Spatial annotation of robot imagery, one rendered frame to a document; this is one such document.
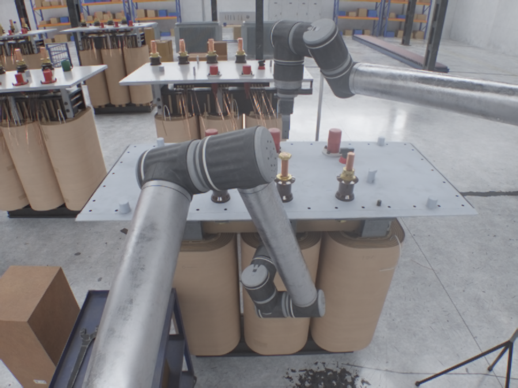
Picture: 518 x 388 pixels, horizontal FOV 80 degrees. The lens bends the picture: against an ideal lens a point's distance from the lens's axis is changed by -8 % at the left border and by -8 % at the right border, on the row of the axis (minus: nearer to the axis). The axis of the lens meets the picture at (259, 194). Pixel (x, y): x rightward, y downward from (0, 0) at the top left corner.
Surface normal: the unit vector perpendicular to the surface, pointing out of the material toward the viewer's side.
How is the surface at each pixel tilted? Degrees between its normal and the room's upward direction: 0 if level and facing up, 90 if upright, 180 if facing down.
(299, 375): 0
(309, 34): 47
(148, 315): 54
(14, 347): 90
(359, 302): 90
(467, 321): 0
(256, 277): 19
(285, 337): 90
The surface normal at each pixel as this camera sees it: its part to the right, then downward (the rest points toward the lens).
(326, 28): -0.43, -0.40
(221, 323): 0.36, 0.49
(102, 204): 0.00, -0.85
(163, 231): 0.56, -0.42
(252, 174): -0.16, 0.68
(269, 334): 0.05, 0.52
